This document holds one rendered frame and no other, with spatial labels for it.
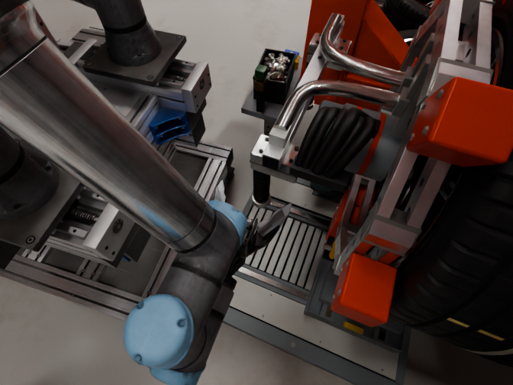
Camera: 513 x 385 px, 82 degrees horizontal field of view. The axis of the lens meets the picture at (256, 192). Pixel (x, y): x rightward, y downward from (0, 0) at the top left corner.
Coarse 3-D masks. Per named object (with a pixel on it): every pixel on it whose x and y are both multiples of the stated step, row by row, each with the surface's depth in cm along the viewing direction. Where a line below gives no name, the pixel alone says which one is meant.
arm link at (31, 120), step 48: (0, 0) 19; (0, 48) 20; (48, 48) 22; (0, 96) 21; (48, 96) 22; (96, 96) 25; (48, 144) 24; (96, 144) 25; (144, 144) 29; (96, 192) 29; (144, 192) 30; (192, 192) 35; (192, 240) 36; (240, 240) 42
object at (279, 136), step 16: (320, 80) 51; (336, 80) 51; (416, 80) 45; (304, 96) 50; (352, 96) 51; (368, 96) 50; (384, 96) 50; (400, 96) 49; (288, 112) 47; (400, 112) 50; (272, 128) 47; (288, 128) 47; (272, 144) 48
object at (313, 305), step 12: (324, 264) 123; (324, 276) 120; (312, 288) 117; (312, 300) 115; (312, 312) 111; (324, 312) 111; (336, 312) 113; (336, 324) 110; (348, 324) 108; (360, 324) 111; (360, 336) 110; (372, 336) 108; (384, 336) 106; (396, 336) 109; (384, 348) 111; (396, 348) 105
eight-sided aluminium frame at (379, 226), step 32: (448, 0) 45; (480, 0) 44; (416, 32) 66; (448, 32) 40; (480, 32) 40; (448, 64) 37; (480, 64) 37; (352, 192) 85; (384, 192) 41; (416, 192) 42; (352, 224) 81; (384, 224) 42; (416, 224) 40; (384, 256) 46
